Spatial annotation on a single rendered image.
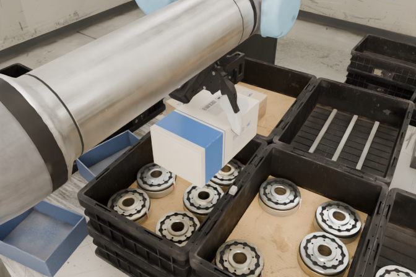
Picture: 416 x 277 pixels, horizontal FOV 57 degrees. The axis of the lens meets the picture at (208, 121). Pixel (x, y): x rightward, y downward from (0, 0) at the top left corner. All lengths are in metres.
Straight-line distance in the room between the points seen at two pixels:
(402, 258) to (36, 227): 0.92
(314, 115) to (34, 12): 3.03
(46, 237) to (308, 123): 0.84
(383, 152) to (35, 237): 1.01
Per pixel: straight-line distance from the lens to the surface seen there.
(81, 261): 1.09
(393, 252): 0.99
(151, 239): 0.80
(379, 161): 1.20
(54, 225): 1.18
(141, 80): 0.32
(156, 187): 0.98
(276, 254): 0.91
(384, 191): 0.96
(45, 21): 3.95
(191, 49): 0.36
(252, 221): 0.95
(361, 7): 4.11
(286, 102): 1.35
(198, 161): 0.68
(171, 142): 0.70
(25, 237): 1.18
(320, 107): 1.36
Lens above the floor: 1.57
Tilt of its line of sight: 37 degrees down
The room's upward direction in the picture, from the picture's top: straight up
